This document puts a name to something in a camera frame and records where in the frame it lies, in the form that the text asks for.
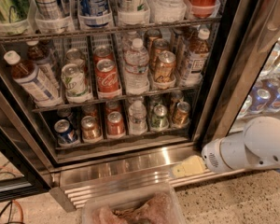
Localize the gold can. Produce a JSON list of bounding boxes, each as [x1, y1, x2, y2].
[[153, 50, 176, 83], [172, 102, 190, 125]]

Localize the bottom shelf water bottle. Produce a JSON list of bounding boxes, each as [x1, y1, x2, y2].
[[129, 100, 147, 135]]

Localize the middle shelf water bottle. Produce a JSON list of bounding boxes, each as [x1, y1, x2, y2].
[[124, 38, 149, 94]]

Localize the tea bottle left front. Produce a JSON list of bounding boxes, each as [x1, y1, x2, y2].
[[4, 50, 61, 107]]

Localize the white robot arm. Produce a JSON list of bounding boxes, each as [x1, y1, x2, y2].
[[171, 117, 280, 177]]

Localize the green soda can front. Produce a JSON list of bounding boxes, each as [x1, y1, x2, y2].
[[151, 105, 169, 131]]

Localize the blue pepsi can bottom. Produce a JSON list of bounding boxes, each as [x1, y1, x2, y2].
[[54, 119, 78, 147]]

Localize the gold can bottom right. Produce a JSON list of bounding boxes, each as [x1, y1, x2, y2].
[[172, 102, 190, 125]]

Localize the tea bottle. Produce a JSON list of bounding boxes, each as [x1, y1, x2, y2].
[[4, 50, 61, 107], [179, 27, 210, 86], [27, 40, 60, 89]]

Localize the shelf water bottle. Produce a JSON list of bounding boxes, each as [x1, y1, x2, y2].
[[129, 100, 147, 135], [124, 38, 149, 94]]

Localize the steel fridge base grille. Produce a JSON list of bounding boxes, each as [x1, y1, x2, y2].
[[49, 138, 251, 212]]

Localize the tea bottle right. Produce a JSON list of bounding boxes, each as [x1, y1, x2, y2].
[[179, 27, 210, 86]]

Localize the clear plastic food container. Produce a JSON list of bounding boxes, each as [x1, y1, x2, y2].
[[82, 183, 186, 224]]

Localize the white green can middle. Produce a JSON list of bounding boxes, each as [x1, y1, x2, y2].
[[62, 63, 90, 102]]

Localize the tea bottle left rear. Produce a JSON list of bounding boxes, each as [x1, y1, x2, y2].
[[27, 40, 60, 89]]

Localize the gold can middle front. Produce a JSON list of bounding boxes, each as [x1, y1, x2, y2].
[[153, 50, 176, 83]]

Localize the red can bottom front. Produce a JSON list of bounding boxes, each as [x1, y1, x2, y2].
[[107, 111, 126, 138]]

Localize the orange black floor cables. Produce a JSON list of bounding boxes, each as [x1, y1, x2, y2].
[[0, 199, 25, 224]]

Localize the open glass fridge door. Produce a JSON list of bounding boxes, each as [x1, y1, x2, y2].
[[0, 91, 52, 202]]

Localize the blue pepsi can right fridge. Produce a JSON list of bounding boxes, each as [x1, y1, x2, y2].
[[249, 89, 271, 114]]

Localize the red coca-cola can middle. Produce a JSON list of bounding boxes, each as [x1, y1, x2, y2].
[[95, 59, 121, 99]]

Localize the copper can bottom front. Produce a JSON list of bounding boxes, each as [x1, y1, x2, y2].
[[81, 116, 102, 142]]

